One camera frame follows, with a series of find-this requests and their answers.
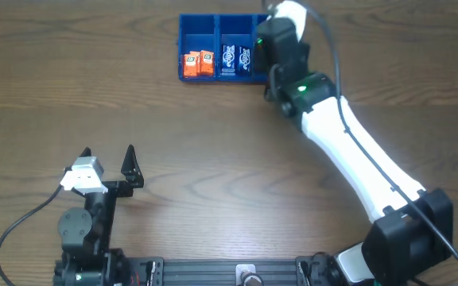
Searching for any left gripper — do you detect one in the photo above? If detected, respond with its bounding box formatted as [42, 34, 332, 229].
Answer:
[78, 144, 146, 199]

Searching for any orange candy box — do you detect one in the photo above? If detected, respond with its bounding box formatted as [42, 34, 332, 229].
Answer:
[182, 52, 201, 79]
[198, 49, 215, 77]

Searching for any blue candy pack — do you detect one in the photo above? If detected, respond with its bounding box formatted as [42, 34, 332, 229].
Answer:
[219, 44, 237, 77]
[235, 44, 253, 78]

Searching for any blue tray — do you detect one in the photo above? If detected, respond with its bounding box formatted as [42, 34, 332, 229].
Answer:
[177, 13, 272, 83]

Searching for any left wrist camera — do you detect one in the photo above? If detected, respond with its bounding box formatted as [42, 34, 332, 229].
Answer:
[59, 156, 109, 195]

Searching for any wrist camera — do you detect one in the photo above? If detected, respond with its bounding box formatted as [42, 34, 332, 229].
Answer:
[270, 0, 309, 43]
[59, 156, 109, 195]

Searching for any mounting rail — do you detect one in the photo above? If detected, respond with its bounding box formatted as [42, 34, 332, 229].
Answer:
[125, 255, 334, 286]

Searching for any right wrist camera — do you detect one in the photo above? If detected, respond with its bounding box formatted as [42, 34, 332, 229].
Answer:
[270, 0, 309, 43]

